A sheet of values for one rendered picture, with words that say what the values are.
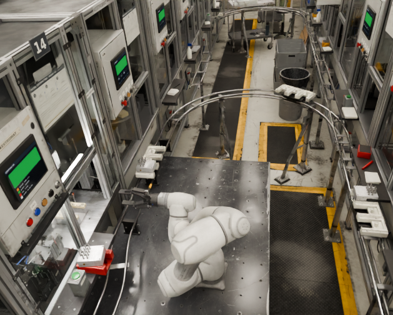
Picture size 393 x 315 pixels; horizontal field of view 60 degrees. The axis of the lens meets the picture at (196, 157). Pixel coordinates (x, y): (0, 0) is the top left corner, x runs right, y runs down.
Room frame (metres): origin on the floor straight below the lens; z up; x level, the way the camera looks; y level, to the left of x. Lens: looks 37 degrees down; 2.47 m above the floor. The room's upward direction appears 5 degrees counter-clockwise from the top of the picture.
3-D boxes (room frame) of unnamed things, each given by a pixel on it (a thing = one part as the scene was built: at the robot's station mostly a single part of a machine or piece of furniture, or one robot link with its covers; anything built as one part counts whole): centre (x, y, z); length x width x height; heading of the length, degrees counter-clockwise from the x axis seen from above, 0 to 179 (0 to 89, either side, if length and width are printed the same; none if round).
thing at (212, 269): (1.18, -0.02, 0.85); 0.18 x 0.16 x 0.22; 120
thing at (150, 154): (2.11, 0.35, 0.84); 0.36 x 0.14 x 0.10; 167
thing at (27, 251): (1.08, 0.70, 1.37); 0.36 x 0.04 x 0.04; 167
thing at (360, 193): (1.53, -1.06, 0.92); 0.13 x 0.10 x 0.09; 77
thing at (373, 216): (1.42, -1.03, 0.84); 0.37 x 0.14 x 0.10; 167
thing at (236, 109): (5.94, -0.87, 0.01); 5.85 x 0.59 x 0.01; 167
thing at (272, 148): (3.37, -1.06, 0.01); 1.00 x 0.55 x 0.01; 167
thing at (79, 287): (1.01, 0.65, 0.97); 0.08 x 0.08 x 0.12; 77
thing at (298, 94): (3.04, -1.04, 0.84); 0.37 x 0.14 x 0.10; 45
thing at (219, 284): (1.20, -0.04, 0.71); 0.22 x 0.18 x 0.06; 167
